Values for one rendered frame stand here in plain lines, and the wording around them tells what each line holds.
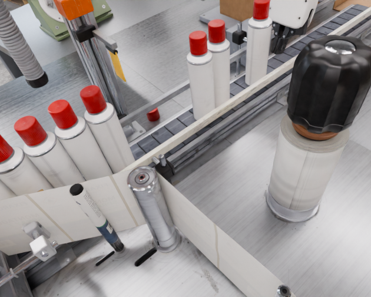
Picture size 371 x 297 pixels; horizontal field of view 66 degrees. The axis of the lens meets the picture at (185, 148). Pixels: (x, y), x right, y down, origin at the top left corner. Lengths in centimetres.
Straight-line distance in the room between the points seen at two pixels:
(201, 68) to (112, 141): 22
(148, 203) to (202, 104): 32
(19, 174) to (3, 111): 55
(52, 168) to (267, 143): 42
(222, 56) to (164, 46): 49
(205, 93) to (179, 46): 47
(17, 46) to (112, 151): 22
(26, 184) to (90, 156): 11
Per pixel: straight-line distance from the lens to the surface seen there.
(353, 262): 53
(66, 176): 53
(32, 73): 54
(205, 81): 59
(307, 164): 40
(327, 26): 105
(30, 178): 52
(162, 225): 43
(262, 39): 69
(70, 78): 105
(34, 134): 47
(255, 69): 73
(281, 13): 77
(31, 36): 143
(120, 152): 55
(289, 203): 49
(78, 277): 54
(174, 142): 60
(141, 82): 92
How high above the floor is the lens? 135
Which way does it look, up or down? 49 degrees down
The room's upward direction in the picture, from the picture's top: 10 degrees counter-clockwise
